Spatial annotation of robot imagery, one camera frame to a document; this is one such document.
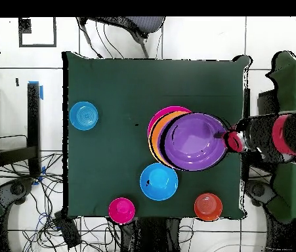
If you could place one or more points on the purple bowl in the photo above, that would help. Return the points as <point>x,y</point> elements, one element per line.
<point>195,141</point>

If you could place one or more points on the large orange bowl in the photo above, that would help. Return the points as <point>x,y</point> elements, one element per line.
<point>156,136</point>

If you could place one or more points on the large pink bowl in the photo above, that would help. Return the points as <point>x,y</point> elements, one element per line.
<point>160,113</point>

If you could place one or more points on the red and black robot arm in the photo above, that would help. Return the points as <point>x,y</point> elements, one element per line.
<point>281,136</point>

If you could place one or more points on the black chair base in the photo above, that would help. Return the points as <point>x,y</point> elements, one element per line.
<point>258,190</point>
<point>16,189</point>

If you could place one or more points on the small orange bowl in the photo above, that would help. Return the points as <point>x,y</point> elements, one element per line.
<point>208,207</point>

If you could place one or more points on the medium blue bowl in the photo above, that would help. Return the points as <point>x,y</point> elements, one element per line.
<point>159,182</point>

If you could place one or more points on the dark green tablecloth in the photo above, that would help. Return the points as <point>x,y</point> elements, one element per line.
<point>124,78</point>

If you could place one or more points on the small pink-red bowl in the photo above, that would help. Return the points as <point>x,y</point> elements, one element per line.
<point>121,210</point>

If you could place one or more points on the grey mesh office chair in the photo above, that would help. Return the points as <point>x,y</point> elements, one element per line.
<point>142,23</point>

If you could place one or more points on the small blue bowl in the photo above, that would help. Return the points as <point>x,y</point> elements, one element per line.
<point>83,115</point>

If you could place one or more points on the black power strip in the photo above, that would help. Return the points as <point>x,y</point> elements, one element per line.
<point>67,231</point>

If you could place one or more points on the blue tape strip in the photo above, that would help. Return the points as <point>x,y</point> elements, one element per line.
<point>41,93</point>

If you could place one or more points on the black metal stand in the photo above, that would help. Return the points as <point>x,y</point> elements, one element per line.
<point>33,118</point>

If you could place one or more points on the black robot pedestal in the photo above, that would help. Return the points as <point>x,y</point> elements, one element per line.
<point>150,236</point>

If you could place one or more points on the black square floor frame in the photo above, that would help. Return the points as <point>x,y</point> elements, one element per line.
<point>37,46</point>

